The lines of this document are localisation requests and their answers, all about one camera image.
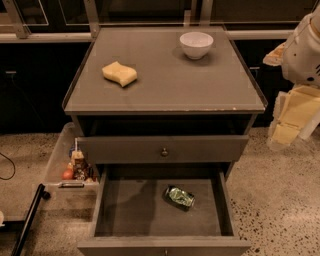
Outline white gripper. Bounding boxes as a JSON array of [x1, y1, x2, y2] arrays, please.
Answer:
[[263, 43, 320, 151]]

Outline crushed green can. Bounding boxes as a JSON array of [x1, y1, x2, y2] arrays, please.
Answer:
[[163, 185, 195, 211]]

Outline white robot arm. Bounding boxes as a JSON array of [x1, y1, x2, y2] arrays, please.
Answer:
[[263, 6, 320, 151]]

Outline grey wooden drawer cabinet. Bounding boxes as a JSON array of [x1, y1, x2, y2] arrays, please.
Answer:
[[61, 25, 269, 256]]

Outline brass top drawer knob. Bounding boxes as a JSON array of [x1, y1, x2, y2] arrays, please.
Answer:
[[161, 148, 169, 157]]

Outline grey top drawer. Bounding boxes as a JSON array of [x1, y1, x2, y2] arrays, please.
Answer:
[[78, 135, 249, 164]]

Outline grey open middle drawer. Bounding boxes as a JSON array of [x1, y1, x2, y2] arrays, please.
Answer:
[[78, 164, 250, 256]]

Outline white ceramic bowl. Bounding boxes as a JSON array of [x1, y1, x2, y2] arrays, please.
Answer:
[[180, 32, 214, 60]]

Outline yellow sponge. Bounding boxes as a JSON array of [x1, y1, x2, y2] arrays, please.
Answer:
[[102, 61, 137, 87]]

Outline brown snack packet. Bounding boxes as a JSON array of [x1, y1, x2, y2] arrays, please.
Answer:
[[71, 151, 88, 181]]

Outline red round fruit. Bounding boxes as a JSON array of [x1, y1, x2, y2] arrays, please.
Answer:
[[62, 169, 73, 180]]

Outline clear plastic storage bin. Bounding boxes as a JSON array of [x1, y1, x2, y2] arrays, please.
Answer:
[[43, 122, 99, 190]]

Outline black metal stand leg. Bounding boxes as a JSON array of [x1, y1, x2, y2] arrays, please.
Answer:
[[11, 184, 51, 256]]

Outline black cable on floor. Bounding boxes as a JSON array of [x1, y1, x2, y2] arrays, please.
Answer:
[[0, 152, 17, 181]]

